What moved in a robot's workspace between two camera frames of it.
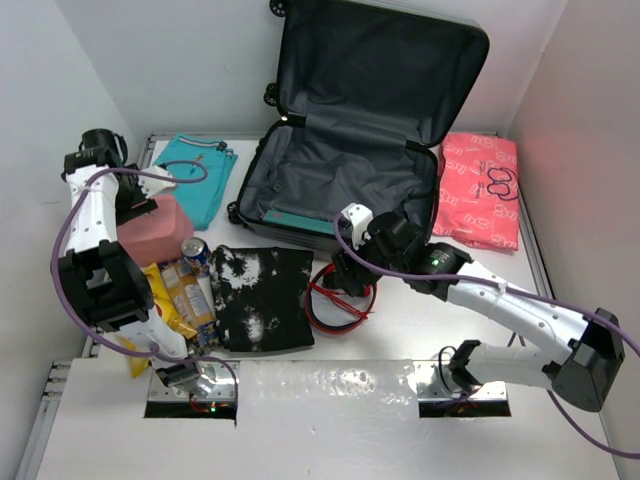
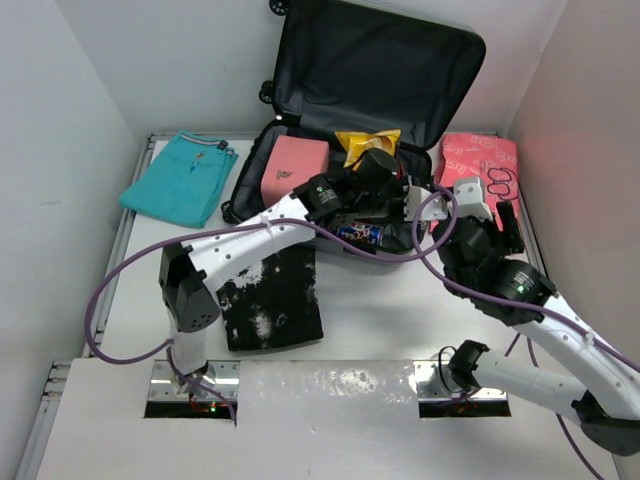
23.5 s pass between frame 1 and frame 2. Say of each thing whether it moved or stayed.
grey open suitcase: stayed
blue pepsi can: moved
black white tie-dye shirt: stayed
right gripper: moved
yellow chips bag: moved
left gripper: moved
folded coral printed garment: stayed
